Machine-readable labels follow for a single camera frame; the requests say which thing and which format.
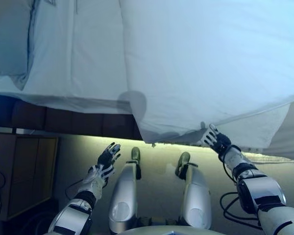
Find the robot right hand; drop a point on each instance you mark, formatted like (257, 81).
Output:
(220, 143)

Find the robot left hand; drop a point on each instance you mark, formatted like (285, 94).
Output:
(105, 159)

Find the white duvet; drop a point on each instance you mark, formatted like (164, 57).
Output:
(198, 61)

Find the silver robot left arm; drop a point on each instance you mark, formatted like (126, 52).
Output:
(71, 215)

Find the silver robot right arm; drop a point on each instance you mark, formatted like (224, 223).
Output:
(259, 188)

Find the silver robot left leg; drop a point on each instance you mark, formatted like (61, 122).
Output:
(122, 195)

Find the silver robot leg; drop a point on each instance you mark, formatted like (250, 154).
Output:
(122, 195)
(198, 195)

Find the silver robot right leg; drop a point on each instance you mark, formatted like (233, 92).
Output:
(198, 195)

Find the wooden nightstand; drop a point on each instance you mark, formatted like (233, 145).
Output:
(27, 171)

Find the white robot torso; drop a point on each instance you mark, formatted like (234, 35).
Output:
(161, 231)

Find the white sheeted mattress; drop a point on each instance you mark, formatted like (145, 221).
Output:
(76, 61)

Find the large beige pillow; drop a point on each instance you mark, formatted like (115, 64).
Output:
(7, 36)

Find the brown upholstered bed frame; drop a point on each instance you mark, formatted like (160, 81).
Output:
(63, 120)

